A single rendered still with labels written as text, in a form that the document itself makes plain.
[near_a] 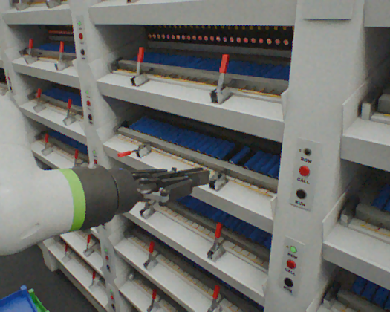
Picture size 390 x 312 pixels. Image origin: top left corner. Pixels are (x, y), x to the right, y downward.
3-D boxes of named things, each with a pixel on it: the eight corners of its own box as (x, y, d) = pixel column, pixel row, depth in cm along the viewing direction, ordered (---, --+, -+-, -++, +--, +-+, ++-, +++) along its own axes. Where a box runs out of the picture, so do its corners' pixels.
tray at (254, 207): (275, 236, 65) (271, 201, 60) (107, 155, 105) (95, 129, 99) (324, 176, 75) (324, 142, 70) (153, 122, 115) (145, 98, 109)
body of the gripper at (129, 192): (89, 206, 56) (134, 196, 63) (117, 225, 51) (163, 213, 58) (92, 163, 55) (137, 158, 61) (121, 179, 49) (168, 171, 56)
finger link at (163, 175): (131, 197, 58) (126, 195, 59) (175, 187, 66) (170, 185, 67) (134, 176, 57) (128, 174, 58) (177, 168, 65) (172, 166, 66)
